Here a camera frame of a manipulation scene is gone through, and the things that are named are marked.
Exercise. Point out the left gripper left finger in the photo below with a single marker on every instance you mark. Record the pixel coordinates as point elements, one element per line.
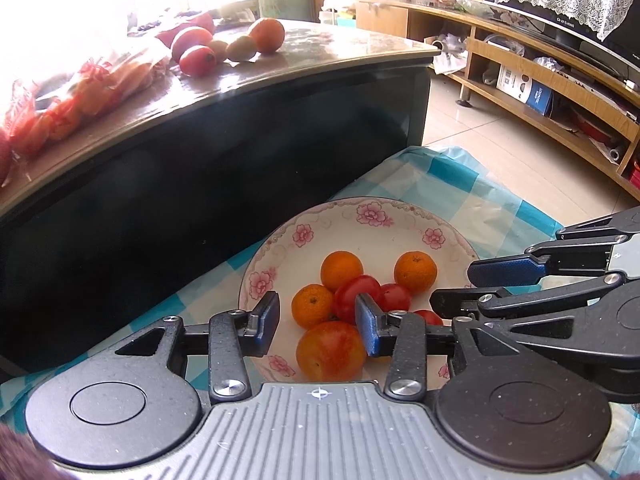
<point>227,339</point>

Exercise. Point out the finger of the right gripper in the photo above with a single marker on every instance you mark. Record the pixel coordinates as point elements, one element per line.
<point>519,270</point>
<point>452,302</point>

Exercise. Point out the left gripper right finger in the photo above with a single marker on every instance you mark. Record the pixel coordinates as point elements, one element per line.
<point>408,340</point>

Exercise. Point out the red cherry tomato with stem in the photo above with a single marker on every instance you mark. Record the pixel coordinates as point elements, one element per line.
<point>430,317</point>

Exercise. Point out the orange mandarin partly hidden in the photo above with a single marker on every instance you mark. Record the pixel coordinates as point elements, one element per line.
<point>416,271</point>

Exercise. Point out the red-yellow nectarine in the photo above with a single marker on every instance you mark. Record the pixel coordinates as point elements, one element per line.
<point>331,352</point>

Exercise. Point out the small orange mandarin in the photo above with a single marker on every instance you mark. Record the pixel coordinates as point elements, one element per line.
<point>339,268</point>

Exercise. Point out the white floral plate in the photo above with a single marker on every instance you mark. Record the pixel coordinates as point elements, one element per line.
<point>377,230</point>

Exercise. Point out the dark coffee table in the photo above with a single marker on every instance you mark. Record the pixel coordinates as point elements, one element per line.
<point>106,224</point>

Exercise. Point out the wooden tv cabinet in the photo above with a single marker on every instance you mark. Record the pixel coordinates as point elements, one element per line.
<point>570,78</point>

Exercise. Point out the blue white box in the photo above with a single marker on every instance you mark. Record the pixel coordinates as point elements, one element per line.
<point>526,90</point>

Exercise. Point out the red tomato on table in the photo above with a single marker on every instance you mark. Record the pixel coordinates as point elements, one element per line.
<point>198,61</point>

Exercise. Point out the yellow-green fruit on table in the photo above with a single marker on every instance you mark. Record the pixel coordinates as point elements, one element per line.
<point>241,49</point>

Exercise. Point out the pale small fruit on table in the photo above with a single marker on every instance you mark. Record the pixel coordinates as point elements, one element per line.
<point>219,48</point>

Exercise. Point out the orange fruit on table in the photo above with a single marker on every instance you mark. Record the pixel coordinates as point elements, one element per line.
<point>268,34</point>

